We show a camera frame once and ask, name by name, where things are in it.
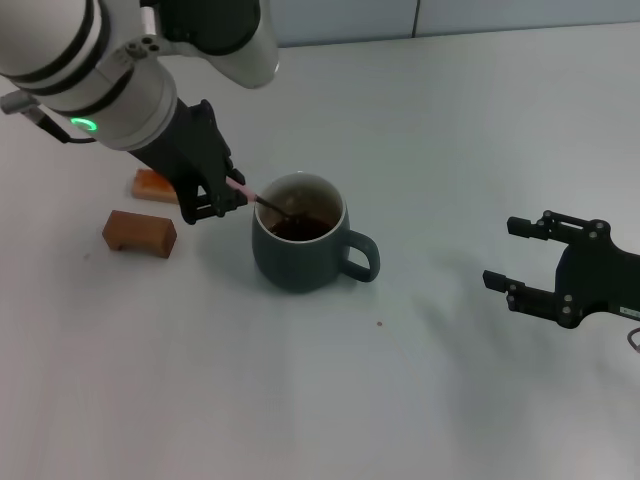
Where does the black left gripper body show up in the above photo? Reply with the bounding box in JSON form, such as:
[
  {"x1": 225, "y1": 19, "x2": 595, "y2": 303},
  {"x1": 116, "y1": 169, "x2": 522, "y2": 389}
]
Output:
[{"x1": 127, "y1": 98, "x2": 235, "y2": 212}]

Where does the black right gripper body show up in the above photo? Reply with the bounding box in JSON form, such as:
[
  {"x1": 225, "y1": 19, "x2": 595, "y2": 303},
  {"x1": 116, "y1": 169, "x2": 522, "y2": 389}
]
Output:
[{"x1": 553, "y1": 219, "x2": 640, "y2": 331}]

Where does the pink handled metal spoon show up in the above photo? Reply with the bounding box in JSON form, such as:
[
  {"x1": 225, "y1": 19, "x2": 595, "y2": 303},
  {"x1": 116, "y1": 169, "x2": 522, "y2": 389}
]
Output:
[{"x1": 224, "y1": 179, "x2": 307, "y2": 224}]

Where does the grey ceramic cup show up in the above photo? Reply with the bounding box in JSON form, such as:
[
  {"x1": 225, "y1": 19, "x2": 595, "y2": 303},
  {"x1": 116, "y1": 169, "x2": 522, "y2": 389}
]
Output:
[{"x1": 251, "y1": 171, "x2": 382, "y2": 295}]

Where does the light wooden block orange stain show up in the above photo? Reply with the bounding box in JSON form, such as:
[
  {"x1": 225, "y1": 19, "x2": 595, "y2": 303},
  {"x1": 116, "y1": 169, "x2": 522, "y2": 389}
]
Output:
[{"x1": 131, "y1": 168, "x2": 179, "y2": 206}]

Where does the brown wooden block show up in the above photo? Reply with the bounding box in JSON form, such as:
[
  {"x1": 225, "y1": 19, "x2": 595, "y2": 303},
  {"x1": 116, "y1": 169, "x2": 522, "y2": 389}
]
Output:
[{"x1": 102, "y1": 209, "x2": 179, "y2": 260}]

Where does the dark coffee liquid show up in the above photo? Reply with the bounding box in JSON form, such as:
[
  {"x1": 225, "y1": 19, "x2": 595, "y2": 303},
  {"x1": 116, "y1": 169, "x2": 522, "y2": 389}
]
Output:
[{"x1": 267, "y1": 214, "x2": 334, "y2": 243}]

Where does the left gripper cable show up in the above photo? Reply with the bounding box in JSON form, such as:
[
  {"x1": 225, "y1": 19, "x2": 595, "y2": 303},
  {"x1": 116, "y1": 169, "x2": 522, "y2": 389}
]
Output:
[{"x1": 0, "y1": 91, "x2": 97, "y2": 146}]

